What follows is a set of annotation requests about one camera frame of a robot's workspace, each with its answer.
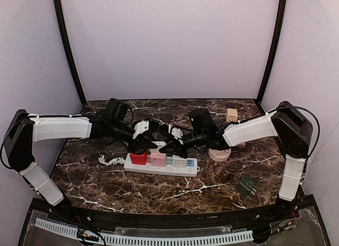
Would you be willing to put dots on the light blue cable duct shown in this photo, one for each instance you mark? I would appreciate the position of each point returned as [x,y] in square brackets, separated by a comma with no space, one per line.
[134,236]

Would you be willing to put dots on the black corner frame post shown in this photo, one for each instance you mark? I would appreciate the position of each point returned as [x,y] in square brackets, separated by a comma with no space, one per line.
[68,51]

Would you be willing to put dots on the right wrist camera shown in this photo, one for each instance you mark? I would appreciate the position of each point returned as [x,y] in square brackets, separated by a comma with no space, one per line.
[176,132]

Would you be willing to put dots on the dark green cube adapter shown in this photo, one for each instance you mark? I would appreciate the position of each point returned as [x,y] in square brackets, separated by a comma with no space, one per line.
[246,185]

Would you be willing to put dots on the beige cube adapter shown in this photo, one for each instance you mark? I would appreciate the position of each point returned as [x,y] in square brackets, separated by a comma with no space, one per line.
[231,115]

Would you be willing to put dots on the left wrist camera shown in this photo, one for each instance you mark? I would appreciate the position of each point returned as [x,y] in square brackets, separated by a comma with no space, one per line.
[144,126]

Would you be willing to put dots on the white power strip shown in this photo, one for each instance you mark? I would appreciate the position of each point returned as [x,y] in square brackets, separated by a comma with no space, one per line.
[190,170]

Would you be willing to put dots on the small white adapter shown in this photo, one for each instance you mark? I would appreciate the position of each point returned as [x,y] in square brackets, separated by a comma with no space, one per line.
[159,144]

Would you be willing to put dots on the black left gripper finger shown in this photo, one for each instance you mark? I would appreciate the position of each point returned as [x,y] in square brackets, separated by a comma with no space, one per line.
[145,144]
[137,147]

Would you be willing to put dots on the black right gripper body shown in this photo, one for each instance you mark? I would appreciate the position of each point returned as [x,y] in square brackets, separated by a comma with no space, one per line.
[176,144]

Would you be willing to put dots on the black right corner post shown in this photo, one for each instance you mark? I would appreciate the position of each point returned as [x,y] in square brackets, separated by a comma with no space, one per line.
[272,51]

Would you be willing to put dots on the white cube tiger adapter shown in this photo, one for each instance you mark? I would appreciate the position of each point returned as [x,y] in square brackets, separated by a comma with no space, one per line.
[179,162]

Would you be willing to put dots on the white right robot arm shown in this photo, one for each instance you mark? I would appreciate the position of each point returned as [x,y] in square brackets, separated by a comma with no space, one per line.
[286,122]

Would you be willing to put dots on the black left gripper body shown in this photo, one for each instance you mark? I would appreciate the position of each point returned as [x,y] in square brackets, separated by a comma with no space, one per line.
[139,143]

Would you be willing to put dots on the black front frame rail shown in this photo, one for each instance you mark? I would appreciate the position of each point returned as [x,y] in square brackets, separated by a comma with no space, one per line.
[256,218]

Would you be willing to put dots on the pink round socket hub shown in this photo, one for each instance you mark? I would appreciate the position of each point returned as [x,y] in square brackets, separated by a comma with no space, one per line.
[219,155]

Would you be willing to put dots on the pink cube socket adapter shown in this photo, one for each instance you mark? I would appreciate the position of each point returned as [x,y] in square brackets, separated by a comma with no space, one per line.
[158,159]

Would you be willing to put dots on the red cube socket adapter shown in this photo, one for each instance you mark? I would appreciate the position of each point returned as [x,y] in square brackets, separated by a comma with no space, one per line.
[139,159]

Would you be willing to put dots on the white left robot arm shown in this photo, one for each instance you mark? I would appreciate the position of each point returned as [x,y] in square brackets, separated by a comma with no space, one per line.
[29,133]

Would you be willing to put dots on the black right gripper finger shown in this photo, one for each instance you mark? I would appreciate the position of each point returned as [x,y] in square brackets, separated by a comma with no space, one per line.
[174,148]
[166,131]

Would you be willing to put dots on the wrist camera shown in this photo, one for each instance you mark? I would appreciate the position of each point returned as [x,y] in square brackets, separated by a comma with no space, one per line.
[144,126]
[176,132]

